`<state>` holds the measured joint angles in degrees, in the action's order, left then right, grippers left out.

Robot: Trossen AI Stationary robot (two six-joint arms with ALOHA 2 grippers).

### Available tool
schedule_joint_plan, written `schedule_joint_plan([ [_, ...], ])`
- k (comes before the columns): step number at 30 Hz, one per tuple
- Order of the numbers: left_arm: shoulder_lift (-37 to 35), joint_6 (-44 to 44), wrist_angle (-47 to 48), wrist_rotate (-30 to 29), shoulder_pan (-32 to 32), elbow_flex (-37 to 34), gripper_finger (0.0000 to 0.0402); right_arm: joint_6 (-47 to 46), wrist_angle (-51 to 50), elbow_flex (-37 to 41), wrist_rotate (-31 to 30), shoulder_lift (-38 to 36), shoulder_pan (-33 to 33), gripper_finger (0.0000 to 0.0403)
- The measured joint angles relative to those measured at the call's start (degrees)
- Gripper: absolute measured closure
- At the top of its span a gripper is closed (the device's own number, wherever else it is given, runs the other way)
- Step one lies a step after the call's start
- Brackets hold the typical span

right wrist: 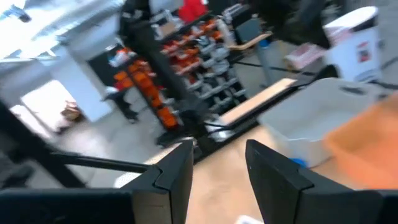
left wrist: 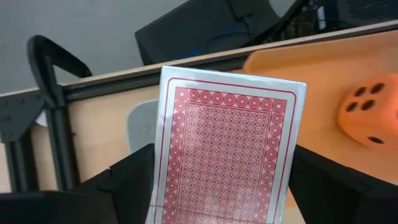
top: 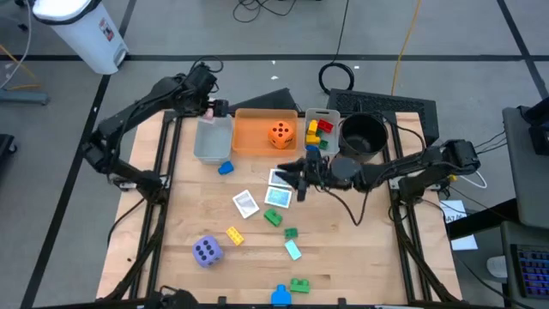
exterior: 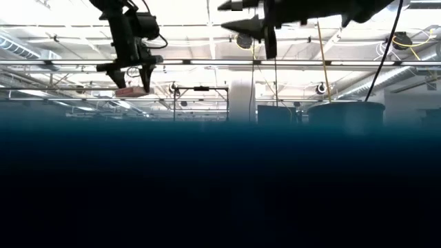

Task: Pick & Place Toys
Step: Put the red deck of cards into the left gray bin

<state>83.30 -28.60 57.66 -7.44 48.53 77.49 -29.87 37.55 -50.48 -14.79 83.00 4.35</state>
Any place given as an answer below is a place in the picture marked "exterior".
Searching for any black metal frame rig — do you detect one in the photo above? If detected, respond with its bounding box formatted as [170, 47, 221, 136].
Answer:
[173, 85, 230, 122]

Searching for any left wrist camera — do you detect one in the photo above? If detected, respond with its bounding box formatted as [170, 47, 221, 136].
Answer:
[132, 11, 162, 41]

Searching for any long ceiling light bar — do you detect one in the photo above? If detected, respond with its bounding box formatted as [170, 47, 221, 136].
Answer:
[0, 58, 441, 68]

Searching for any black bucket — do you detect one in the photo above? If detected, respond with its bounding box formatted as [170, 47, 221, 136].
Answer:
[307, 101, 386, 137]

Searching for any blue bottle-shaped toy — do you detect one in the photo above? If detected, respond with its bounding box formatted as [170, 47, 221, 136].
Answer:
[0, 118, 441, 248]

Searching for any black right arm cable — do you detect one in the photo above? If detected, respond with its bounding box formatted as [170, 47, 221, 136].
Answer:
[364, 0, 404, 103]

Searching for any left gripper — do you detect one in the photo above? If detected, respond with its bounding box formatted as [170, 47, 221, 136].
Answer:
[96, 15, 165, 94]

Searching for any silver ventilation duct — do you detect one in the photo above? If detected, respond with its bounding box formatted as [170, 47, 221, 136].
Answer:
[336, 44, 441, 101]
[0, 34, 63, 72]

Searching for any yellow cable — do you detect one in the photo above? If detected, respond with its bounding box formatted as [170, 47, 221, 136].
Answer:
[316, 20, 333, 103]

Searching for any pink-backed playing card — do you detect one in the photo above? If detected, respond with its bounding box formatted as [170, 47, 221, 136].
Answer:
[114, 85, 150, 99]

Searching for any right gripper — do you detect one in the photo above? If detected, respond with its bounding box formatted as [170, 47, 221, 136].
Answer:
[217, 0, 345, 60]

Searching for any white pillar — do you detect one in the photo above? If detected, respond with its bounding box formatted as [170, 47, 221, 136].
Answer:
[229, 78, 258, 122]

